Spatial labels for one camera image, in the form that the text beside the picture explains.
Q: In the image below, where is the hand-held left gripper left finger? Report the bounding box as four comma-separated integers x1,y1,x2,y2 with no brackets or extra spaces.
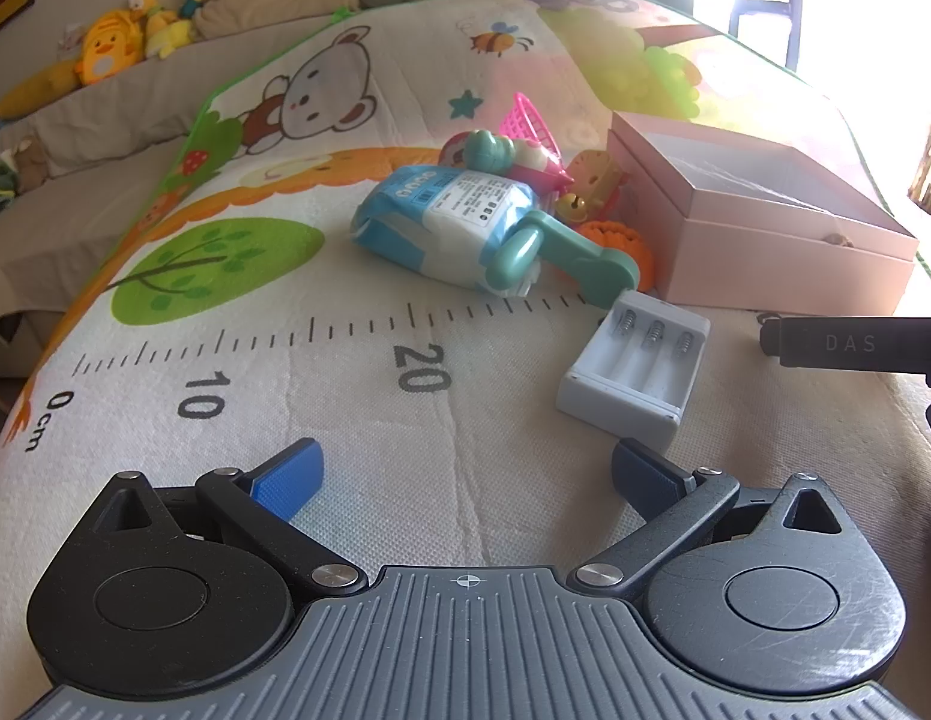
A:
97,436,369,602

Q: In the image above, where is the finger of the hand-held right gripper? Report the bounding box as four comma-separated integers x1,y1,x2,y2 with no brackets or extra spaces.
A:
760,315,931,391

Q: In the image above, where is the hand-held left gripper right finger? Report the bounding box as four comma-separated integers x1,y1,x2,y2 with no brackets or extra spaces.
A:
574,436,849,606

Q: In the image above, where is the grey battery charger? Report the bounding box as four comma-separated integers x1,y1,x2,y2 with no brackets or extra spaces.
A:
555,289,713,455

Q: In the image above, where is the pink cardboard box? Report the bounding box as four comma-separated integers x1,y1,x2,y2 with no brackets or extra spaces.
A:
606,111,920,316

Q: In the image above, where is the blue white tissue pack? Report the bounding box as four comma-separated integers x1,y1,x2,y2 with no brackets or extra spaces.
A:
350,163,545,297

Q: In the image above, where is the pink toy basket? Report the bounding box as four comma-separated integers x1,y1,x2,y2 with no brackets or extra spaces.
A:
505,92,565,166

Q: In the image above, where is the printed cartoon play mat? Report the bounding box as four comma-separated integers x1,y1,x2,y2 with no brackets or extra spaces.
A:
0,0,931,720

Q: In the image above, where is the brown wicker object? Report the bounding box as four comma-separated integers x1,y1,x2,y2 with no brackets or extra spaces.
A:
908,112,931,222

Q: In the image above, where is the teal toy roller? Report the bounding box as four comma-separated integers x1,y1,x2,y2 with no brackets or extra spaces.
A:
486,210,641,297

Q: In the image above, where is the orange toy pumpkin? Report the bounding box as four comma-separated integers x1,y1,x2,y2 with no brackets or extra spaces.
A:
547,219,654,290

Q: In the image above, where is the brown toy biscuit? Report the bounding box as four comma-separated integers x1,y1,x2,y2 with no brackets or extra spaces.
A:
566,151,624,200

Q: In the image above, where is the teal plastic toy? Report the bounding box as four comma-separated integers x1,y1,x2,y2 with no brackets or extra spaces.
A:
463,130,517,175

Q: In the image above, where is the sofa with beige cover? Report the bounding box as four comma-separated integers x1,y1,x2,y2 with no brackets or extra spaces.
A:
0,7,346,380

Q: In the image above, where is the brown bear plush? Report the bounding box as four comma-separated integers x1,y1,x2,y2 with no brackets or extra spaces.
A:
11,136,47,194

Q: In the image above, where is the long yellow plush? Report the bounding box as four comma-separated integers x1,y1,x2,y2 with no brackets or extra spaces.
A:
0,60,83,119

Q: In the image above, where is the small white yellow duck plush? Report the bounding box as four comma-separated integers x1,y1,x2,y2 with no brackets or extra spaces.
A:
131,0,194,59

